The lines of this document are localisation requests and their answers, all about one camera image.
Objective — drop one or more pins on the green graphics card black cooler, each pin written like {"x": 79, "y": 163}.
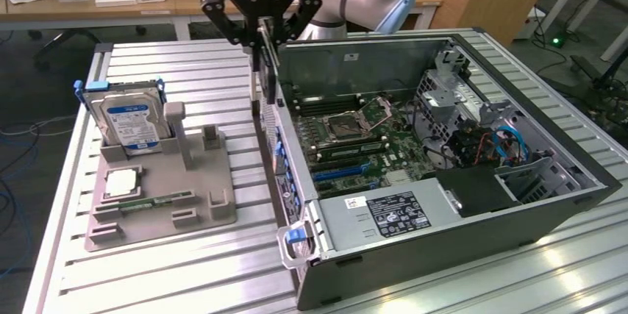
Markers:
{"x": 268, "y": 71}

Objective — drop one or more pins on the black RAM slot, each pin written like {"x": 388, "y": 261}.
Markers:
{"x": 324, "y": 98}
{"x": 328, "y": 107}
{"x": 329, "y": 111}
{"x": 325, "y": 102}

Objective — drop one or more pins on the metal socket cover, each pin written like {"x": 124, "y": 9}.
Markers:
{"x": 379, "y": 108}

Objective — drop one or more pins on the metal CPU socket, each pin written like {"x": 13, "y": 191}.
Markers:
{"x": 345, "y": 126}

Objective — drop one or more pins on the black chair base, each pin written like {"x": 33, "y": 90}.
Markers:
{"x": 49, "y": 47}

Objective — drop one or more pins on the hard disk with blue carrier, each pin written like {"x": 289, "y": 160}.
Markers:
{"x": 129, "y": 123}

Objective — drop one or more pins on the grey metal drive cage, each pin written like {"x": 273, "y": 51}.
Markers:
{"x": 441, "y": 102}

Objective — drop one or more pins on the RAM stick with white label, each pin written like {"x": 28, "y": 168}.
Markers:
{"x": 351, "y": 150}

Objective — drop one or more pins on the green motherboard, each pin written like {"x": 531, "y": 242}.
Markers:
{"x": 407, "y": 145}

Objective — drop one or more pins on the blue expansion slot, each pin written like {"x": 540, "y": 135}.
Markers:
{"x": 339, "y": 173}

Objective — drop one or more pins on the silver chipset heatsink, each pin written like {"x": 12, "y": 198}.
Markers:
{"x": 401, "y": 177}

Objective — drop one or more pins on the grey parts rack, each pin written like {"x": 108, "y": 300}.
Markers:
{"x": 161, "y": 189}

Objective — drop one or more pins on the silver CPU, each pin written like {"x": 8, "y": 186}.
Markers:
{"x": 123, "y": 183}

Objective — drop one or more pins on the green RAM stick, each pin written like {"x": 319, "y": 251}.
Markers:
{"x": 152, "y": 202}

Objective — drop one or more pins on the black metal stand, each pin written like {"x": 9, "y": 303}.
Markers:
{"x": 588, "y": 67}

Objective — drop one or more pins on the grey power supply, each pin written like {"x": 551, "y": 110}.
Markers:
{"x": 392, "y": 214}

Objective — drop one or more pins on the black plastic shroud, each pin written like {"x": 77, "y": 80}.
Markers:
{"x": 477, "y": 190}

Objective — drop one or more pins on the blue release latch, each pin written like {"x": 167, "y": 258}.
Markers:
{"x": 293, "y": 236}

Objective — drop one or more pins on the grey metal disk bay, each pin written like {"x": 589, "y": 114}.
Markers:
{"x": 529, "y": 181}

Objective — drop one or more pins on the black open PC case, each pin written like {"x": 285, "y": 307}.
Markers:
{"x": 441, "y": 262}

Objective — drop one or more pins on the green lit switch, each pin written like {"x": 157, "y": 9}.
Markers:
{"x": 556, "y": 40}

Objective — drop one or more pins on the white table frame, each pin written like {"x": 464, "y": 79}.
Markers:
{"x": 612, "y": 49}

